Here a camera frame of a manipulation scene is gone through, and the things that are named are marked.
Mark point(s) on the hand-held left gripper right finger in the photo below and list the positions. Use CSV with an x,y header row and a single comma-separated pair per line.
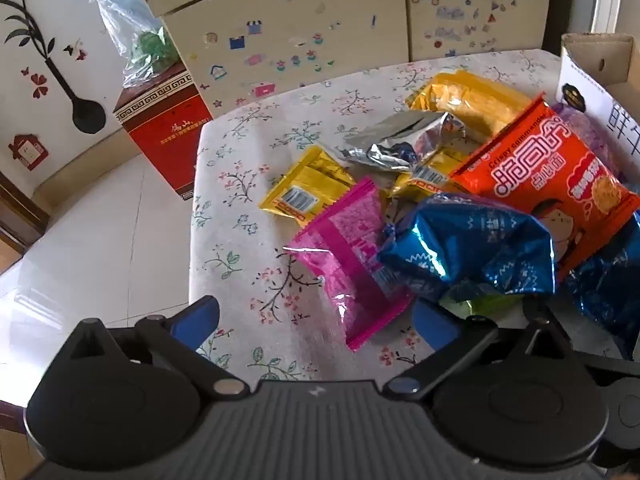
x,y
435,325

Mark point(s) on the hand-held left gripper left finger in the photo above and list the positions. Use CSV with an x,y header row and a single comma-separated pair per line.
x,y
197,317

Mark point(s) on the green snack packet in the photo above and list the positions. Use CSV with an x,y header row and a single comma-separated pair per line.
x,y
480,306

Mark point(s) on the dark blue foil snack packet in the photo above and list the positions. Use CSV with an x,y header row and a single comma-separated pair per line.
x,y
610,285
465,245

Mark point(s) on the pink snack packet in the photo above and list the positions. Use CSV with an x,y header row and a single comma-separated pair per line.
x,y
350,260

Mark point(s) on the small yellow snack packet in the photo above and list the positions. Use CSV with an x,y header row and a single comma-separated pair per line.
x,y
310,180
425,176

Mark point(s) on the orange snack packet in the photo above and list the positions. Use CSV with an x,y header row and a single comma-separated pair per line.
x,y
540,170

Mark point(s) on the silver foil snack packet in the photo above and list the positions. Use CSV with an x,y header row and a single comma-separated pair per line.
x,y
400,135

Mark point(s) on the large yellow snack packet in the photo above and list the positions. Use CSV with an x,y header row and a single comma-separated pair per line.
x,y
470,100

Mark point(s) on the purple snack packet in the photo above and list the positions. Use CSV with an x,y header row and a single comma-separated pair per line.
x,y
590,130

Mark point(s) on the brown cardboard box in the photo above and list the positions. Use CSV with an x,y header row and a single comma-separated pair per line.
x,y
600,60

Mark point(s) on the red cardboard box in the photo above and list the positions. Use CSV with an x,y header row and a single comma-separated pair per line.
x,y
165,125

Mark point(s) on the clear plastic bag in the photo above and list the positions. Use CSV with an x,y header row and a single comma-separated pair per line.
x,y
132,35

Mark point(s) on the brown door frame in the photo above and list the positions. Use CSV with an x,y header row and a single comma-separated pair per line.
x,y
20,215

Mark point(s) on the black plant wall sticker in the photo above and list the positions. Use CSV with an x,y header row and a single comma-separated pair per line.
x,y
85,112

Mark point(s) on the red house wall sticker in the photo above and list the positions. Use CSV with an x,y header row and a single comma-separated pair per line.
x,y
27,152

